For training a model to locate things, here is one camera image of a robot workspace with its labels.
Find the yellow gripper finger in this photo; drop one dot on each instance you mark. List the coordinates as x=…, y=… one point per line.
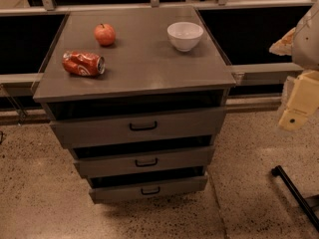
x=291, y=121

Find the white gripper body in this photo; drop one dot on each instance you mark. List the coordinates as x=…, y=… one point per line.
x=307, y=43

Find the grey bottom drawer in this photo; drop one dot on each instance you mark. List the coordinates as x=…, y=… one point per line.
x=148, y=189

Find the grey drawer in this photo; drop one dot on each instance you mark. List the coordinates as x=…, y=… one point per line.
x=132, y=163
x=77, y=133
x=148, y=189

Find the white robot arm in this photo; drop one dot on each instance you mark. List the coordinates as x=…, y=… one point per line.
x=302, y=44

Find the grey middle drawer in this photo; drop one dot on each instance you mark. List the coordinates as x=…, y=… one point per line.
x=132, y=163

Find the grey drawer cabinet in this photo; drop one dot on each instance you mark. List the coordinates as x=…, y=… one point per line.
x=144, y=74

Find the grey top drawer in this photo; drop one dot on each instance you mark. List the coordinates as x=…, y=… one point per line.
x=77, y=133

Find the black metal bar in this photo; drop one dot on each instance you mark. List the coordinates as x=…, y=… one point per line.
x=309, y=205

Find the grey metal railing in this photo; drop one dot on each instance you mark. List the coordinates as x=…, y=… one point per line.
x=19, y=82

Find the white ceramic bowl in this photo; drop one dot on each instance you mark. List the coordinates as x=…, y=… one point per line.
x=184, y=36

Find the red apple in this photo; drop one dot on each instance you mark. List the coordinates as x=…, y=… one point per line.
x=105, y=34

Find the crushed red soda can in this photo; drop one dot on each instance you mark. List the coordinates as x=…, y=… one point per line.
x=83, y=64

